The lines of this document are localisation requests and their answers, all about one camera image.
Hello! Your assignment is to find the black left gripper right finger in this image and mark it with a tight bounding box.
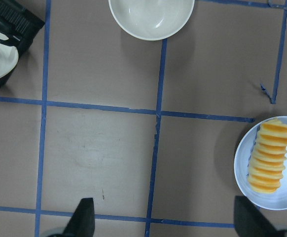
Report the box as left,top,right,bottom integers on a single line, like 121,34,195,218
233,196,287,237

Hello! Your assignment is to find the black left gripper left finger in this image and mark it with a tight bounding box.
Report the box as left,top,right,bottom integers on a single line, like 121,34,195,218
41,197,95,237

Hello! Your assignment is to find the yellow spiral bread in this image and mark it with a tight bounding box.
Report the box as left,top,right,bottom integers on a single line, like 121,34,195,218
247,118,287,194

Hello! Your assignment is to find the blue plate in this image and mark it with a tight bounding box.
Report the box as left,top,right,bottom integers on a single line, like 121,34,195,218
234,116,287,210

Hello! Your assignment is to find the black plate rack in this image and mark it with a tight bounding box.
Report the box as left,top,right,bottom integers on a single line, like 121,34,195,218
0,0,45,88

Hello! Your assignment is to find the white bowl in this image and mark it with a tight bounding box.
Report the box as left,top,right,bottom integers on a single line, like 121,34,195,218
108,0,195,41

